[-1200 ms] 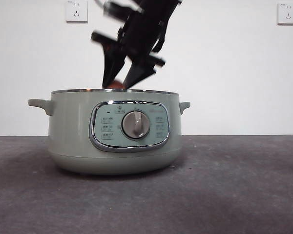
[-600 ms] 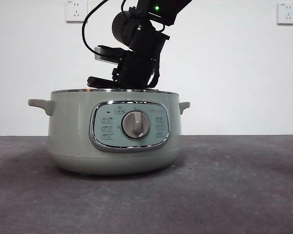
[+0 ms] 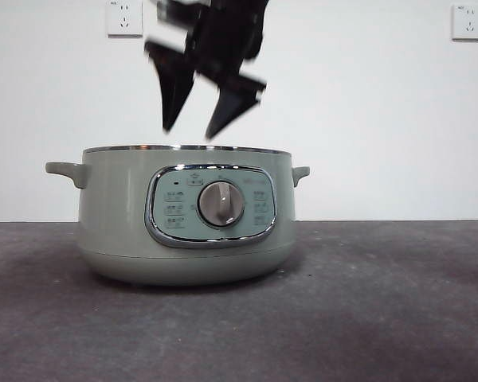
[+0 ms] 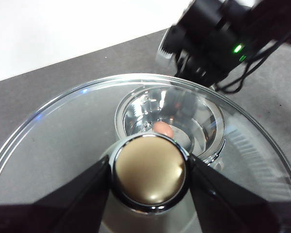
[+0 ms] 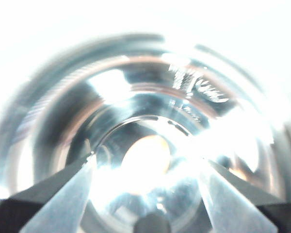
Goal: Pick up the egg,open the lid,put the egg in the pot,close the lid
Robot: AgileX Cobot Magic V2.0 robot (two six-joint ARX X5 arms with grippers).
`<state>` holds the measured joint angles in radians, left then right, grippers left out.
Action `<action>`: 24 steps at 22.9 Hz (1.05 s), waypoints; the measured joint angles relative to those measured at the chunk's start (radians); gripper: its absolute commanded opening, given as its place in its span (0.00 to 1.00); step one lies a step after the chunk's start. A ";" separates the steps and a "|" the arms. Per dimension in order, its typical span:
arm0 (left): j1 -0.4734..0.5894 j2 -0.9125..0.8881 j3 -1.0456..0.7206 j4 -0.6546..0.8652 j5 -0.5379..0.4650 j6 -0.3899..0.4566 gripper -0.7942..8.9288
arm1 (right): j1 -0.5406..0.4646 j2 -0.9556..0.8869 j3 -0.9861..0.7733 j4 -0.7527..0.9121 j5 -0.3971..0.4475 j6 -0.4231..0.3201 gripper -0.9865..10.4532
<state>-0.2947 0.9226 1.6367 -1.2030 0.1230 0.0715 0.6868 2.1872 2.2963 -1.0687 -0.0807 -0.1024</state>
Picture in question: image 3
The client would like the sage green electric cooking pot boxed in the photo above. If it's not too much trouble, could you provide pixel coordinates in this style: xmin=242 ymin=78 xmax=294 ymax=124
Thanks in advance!
xmin=44 ymin=144 xmax=311 ymax=287

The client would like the white wall power socket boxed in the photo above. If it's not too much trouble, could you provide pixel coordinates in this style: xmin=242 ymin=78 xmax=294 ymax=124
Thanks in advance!
xmin=451 ymin=3 xmax=478 ymax=41
xmin=106 ymin=0 xmax=143 ymax=39

